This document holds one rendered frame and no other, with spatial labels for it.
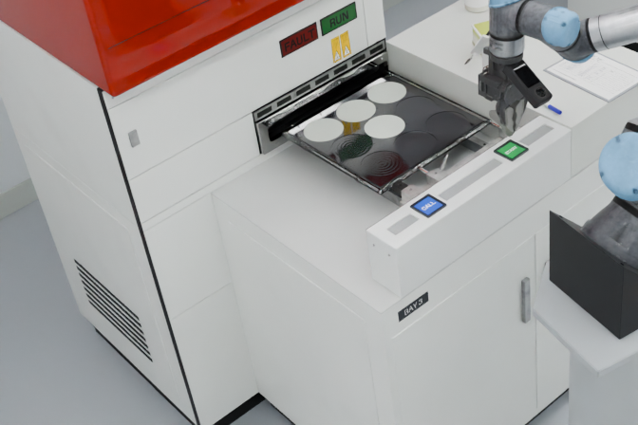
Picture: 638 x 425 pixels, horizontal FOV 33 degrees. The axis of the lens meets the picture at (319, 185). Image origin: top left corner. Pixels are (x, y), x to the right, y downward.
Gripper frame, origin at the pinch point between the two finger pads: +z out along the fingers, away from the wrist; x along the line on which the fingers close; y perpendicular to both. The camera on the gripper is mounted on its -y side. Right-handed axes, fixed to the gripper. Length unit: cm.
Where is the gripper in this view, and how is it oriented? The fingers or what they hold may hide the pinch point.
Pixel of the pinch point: (512, 132)
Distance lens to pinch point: 247.0
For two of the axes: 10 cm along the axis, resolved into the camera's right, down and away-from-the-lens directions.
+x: -7.7, 4.4, -4.7
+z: 0.9, 8.0, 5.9
